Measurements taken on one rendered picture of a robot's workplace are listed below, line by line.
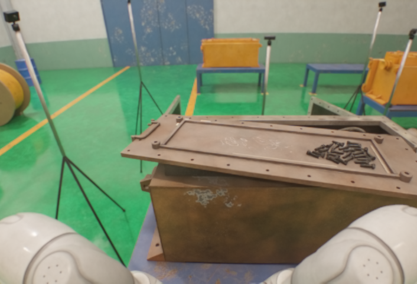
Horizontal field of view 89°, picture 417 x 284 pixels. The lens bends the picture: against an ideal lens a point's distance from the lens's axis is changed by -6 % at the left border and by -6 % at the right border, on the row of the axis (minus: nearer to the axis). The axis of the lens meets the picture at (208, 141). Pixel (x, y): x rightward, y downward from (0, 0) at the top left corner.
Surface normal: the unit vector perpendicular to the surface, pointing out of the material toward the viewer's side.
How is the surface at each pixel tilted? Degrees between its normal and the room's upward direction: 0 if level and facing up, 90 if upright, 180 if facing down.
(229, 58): 90
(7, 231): 12
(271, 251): 90
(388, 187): 0
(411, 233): 17
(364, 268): 23
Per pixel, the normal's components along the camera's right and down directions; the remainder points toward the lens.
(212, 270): -0.03, -0.87
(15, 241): -0.15, -0.69
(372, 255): -0.06, -0.55
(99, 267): 0.88, -0.45
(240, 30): -0.02, 0.50
